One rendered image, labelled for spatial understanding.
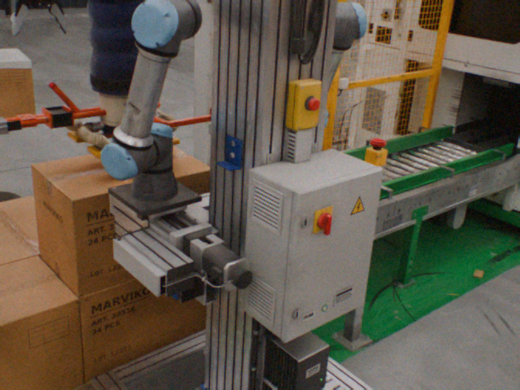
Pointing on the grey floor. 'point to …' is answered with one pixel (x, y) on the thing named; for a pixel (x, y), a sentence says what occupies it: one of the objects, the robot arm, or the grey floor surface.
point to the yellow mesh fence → (398, 79)
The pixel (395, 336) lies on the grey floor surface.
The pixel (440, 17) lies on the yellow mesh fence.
